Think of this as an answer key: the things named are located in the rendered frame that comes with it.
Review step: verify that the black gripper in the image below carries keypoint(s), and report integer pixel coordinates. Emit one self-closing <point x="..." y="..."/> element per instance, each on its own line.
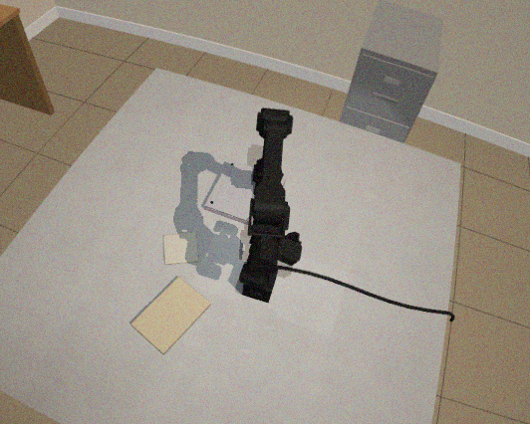
<point x="250" y="278"/>

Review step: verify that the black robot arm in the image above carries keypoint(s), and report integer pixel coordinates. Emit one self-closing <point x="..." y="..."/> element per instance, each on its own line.
<point x="269" y="206"/>

